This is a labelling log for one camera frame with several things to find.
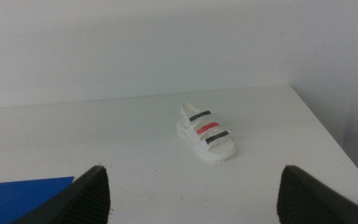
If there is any white strapped sandal shoe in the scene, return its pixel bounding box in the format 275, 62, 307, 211
176, 103, 237, 165

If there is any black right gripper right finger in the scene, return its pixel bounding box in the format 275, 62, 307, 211
276, 165, 358, 224

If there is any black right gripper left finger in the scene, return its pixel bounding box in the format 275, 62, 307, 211
12, 165, 111, 224

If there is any blue mat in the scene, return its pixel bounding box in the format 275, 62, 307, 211
0, 176, 75, 224

